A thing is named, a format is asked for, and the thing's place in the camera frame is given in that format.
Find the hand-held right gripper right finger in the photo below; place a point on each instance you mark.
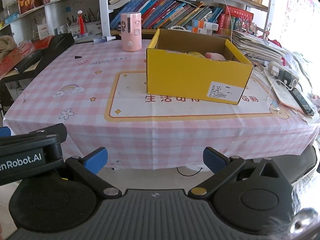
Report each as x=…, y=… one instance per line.
x=212, y=158

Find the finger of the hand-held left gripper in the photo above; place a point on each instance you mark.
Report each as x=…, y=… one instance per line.
x=4, y=131
x=55, y=130

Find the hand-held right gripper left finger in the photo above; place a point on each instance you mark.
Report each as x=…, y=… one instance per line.
x=96, y=160

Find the yellow cardboard box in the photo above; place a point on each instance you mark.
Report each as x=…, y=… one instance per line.
x=185, y=80

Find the pink pig plush toy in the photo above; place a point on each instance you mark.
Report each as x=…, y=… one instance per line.
x=215, y=55

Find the gold tape roll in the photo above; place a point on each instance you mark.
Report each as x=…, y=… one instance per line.
x=196, y=54

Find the black flat box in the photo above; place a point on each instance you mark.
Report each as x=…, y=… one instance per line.
x=28, y=61

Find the beige fuzzy cloth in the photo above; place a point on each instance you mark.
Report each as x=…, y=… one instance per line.
x=7, y=46

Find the black round seat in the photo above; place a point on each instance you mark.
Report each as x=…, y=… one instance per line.
x=305, y=165

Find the printed paper slip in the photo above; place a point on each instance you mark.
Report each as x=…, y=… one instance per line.
x=282, y=95

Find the grey furry sleeve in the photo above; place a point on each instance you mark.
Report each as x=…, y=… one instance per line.
x=280, y=226

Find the white box red stripe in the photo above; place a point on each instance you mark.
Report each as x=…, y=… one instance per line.
x=43, y=32

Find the small spray bottle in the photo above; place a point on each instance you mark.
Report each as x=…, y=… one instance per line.
x=102, y=40

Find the white pen holder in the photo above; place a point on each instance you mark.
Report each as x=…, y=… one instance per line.
x=73, y=29
x=93, y=27

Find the black smartphone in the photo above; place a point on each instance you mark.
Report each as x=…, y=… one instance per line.
x=301, y=101

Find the white charger plug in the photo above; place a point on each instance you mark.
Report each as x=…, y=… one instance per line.
x=274, y=68

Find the red tassel ornament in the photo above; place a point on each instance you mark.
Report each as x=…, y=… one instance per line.
x=81, y=22

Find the white power strip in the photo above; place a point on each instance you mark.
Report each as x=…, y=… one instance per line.
x=287, y=76

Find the white side shelf unit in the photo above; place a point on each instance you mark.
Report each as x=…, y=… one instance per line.
x=50, y=12

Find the stack of papers and booklets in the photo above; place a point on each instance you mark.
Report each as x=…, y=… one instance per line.
x=257, y=46

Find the pink cylindrical appliance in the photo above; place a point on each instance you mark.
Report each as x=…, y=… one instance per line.
x=131, y=32

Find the orange and blue carton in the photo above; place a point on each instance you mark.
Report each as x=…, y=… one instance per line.
x=205, y=24
x=202, y=30

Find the red cloth pouch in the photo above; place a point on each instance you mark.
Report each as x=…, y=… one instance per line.
x=272, y=43

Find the white metal bookshelf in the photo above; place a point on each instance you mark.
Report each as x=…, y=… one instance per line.
x=103, y=5

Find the red boxed book set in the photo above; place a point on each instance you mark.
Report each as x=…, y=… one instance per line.
x=225, y=23

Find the colourful figure ornament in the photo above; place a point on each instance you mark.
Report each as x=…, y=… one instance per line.
x=245, y=25

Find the large red box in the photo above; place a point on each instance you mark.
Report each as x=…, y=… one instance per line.
x=240, y=12

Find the row of leaning books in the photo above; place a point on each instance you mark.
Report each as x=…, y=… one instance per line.
x=162, y=11

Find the alphabet wall poster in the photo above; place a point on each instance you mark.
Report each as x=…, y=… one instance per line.
x=297, y=10

